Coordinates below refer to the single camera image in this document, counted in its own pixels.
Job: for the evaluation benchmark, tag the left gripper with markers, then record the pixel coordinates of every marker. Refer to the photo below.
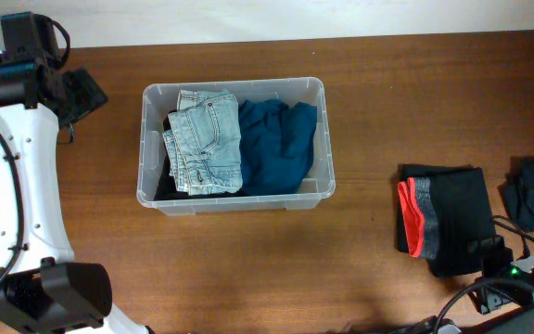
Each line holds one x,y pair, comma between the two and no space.
82,94

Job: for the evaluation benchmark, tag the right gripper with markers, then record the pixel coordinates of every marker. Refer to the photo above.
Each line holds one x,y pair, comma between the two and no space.
491,263

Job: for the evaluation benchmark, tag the black garment with red waistband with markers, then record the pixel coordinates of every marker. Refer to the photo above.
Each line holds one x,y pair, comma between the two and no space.
445,218

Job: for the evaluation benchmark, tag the light blue jeans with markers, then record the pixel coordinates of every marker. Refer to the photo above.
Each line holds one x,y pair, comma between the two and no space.
203,143

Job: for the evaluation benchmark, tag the blue garment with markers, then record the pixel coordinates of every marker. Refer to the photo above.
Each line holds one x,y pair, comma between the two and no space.
276,146

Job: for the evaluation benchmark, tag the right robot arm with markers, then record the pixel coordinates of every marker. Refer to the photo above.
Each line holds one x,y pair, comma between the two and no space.
504,281

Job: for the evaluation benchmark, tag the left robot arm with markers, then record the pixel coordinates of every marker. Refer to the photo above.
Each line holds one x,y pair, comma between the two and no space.
42,288

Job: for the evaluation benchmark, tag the clear plastic storage container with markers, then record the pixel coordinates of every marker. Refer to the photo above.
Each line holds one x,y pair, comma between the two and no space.
160,98

